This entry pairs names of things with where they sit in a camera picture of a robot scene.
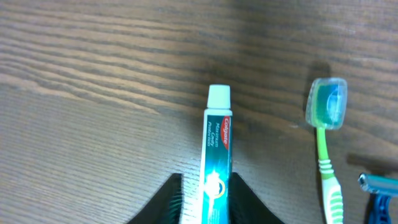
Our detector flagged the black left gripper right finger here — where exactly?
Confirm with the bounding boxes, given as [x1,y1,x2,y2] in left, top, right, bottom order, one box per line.
[229,172,284,224]

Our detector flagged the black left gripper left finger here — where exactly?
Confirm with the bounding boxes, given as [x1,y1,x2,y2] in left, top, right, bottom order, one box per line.
[127,173,183,224]

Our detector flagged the small teal toothpaste tube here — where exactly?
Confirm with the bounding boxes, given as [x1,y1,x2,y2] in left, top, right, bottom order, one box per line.
[199,84,233,224]

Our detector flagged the green toothbrush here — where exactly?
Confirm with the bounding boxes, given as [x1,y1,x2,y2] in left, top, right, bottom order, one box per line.
[305,77,348,224]

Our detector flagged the blue disposable razor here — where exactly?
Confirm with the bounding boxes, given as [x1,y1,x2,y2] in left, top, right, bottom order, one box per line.
[358,173,397,224]

